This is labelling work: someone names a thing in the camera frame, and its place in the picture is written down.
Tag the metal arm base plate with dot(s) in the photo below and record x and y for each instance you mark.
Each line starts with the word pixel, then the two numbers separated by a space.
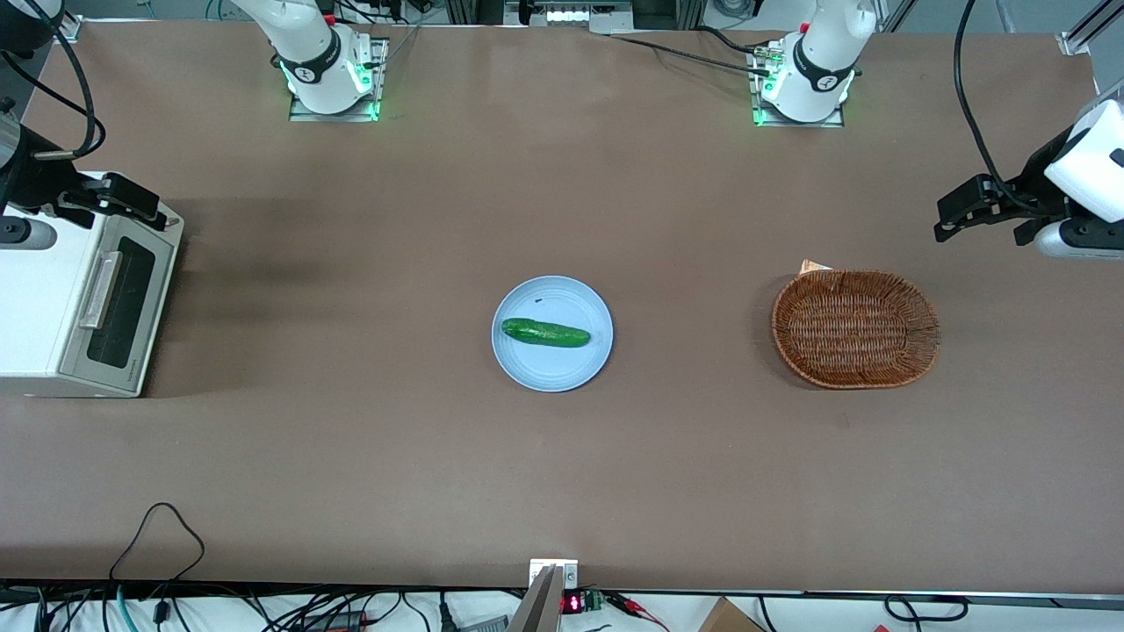
pixel 379 79
pixel 760 88

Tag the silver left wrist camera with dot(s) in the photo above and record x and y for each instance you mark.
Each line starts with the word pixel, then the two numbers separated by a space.
pixel 1080 240

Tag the brown cardboard box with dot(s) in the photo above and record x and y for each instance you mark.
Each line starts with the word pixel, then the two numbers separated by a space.
pixel 729 619

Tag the black power adapter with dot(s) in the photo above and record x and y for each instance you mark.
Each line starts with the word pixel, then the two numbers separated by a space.
pixel 338 621

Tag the light blue plate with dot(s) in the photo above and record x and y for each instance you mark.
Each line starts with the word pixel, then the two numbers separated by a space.
pixel 551 360

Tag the grey power strip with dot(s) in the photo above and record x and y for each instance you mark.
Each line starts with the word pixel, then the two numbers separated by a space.
pixel 483 625

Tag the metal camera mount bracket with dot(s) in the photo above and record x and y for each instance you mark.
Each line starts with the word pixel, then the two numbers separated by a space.
pixel 566 575

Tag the beige paper tag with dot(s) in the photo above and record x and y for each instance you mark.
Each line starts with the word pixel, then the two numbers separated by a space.
pixel 813 266

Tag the green circuit board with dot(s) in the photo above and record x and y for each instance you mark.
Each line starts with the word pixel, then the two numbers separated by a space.
pixel 594 600

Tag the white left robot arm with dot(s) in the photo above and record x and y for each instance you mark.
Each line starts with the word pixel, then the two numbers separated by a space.
pixel 821 53

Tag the aluminium frame profile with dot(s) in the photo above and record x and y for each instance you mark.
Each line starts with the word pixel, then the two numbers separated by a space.
pixel 1089 26

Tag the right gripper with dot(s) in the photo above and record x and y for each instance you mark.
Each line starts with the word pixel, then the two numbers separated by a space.
pixel 31 186

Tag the red clip leads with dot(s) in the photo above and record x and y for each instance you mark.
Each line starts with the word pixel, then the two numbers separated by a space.
pixel 637 607

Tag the red digit display module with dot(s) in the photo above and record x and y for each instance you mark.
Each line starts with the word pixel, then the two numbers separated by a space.
pixel 572 603

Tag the white toaster oven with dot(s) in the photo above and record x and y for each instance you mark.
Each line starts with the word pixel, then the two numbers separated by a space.
pixel 35 307

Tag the aluminium camera mount bar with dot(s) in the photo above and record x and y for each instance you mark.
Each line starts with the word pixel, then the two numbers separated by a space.
pixel 537 606

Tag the green cucumber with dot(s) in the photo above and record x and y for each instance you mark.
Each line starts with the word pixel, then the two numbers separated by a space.
pixel 544 333

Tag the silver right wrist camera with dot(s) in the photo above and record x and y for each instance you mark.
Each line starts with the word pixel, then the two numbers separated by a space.
pixel 26 233

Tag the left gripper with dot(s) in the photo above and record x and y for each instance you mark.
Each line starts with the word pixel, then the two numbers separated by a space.
pixel 1033 185

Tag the brown wicker basket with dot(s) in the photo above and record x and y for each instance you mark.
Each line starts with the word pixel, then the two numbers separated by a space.
pixel 856 329

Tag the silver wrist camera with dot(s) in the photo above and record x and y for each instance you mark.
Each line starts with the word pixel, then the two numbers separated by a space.
pixel 26 233
pixel 1080 240

